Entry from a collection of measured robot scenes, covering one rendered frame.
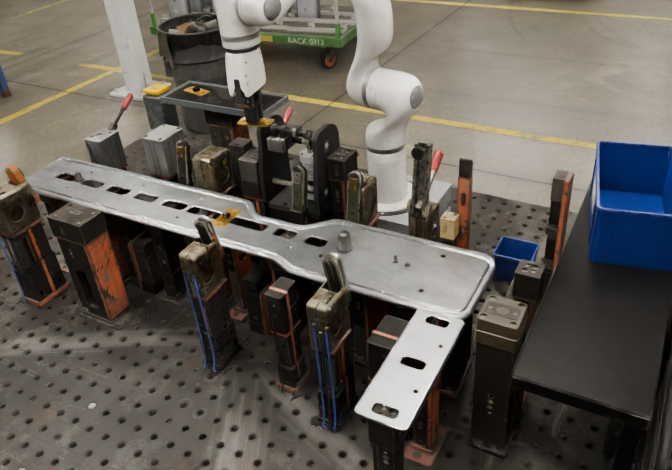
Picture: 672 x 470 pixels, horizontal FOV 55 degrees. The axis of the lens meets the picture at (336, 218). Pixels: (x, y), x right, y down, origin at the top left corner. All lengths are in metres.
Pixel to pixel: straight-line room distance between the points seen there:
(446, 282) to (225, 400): 0.60
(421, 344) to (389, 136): 0.82
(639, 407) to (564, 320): 0.21
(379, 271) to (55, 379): 0.87
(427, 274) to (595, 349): 0.38
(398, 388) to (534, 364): 0.24
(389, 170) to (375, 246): 0.51
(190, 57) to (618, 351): 3.54
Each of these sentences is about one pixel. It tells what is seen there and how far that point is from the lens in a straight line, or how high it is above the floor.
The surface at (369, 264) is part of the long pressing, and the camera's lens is 1.42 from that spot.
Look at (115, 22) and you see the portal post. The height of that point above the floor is 0.58.
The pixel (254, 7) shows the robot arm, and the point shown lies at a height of 1.53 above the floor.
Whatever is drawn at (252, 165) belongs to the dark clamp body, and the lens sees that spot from 1.72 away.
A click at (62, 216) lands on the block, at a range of 1.77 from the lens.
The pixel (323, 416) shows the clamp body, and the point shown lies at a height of 0.73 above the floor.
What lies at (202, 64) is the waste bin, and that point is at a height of 0.50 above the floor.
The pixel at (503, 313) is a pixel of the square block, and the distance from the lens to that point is 1.22.
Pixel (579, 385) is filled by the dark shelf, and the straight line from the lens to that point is 1.16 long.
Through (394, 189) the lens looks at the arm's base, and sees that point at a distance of 1.98.
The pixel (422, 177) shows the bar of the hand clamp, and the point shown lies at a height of 1.13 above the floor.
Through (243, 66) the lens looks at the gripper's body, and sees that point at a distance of 1.42.
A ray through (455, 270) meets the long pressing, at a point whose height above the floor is 1.00.
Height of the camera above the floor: 1.86
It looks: 33 degrees down
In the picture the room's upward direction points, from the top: 5 degrees counter-clockwise
